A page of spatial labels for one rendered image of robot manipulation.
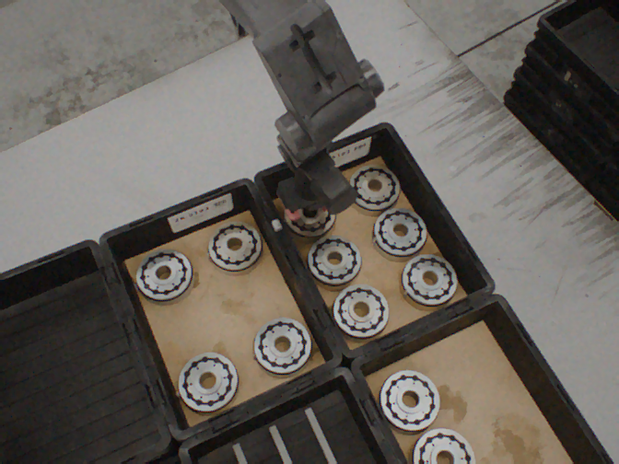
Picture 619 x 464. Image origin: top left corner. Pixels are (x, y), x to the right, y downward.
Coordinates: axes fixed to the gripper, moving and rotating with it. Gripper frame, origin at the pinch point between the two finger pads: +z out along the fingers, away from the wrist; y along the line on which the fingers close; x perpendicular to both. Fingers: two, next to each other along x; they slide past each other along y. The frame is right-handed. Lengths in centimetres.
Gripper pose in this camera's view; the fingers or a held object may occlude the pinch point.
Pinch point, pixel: (309, 212)
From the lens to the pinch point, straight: 126.5
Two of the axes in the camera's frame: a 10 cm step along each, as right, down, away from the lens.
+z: -0.3, 4.7, 8.8
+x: -4.1, -8.1, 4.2
